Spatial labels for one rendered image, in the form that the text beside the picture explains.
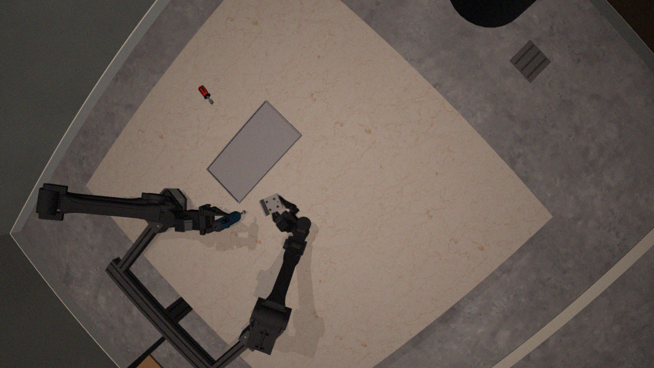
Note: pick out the red-handled nut driver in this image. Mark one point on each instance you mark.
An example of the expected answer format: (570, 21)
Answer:
(205, 93)

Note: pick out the grey l-shaped metal bracket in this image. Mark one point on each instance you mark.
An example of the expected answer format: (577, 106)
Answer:
(271, 204)

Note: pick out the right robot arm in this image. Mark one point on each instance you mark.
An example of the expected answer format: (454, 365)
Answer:
(270, 314)

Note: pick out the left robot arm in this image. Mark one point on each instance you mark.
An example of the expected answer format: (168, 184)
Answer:
(148, 207)

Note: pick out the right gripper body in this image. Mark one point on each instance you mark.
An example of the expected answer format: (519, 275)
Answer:
(292, 210)

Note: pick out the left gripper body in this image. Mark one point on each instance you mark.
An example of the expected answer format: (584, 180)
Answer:
(204, 221)

